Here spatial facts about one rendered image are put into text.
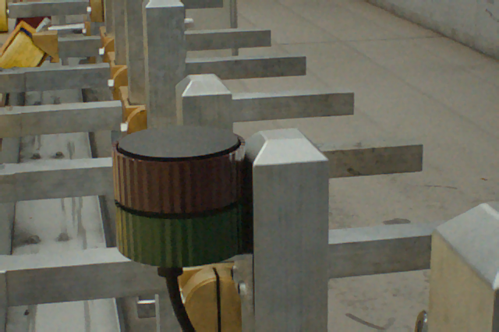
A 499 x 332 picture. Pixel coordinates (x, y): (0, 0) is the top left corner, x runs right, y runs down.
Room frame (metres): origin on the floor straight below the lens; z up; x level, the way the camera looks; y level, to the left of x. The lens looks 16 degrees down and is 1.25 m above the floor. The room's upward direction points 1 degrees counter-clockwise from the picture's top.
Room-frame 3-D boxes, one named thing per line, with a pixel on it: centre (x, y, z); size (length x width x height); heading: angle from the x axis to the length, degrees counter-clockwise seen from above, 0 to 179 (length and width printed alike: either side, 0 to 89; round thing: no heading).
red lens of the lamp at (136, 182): (0.44, 0.02, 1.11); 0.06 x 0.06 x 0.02
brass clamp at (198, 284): (0.72, 0.02, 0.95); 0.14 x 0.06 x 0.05; 10
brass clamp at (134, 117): (1.21, 0.10, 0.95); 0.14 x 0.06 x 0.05; 10
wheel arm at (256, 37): (1.74, 0.11, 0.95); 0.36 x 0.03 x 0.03; 100
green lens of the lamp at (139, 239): (0.44, 0.02, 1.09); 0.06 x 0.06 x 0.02
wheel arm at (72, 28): (2.72, 0.31, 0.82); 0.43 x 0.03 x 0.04; 100
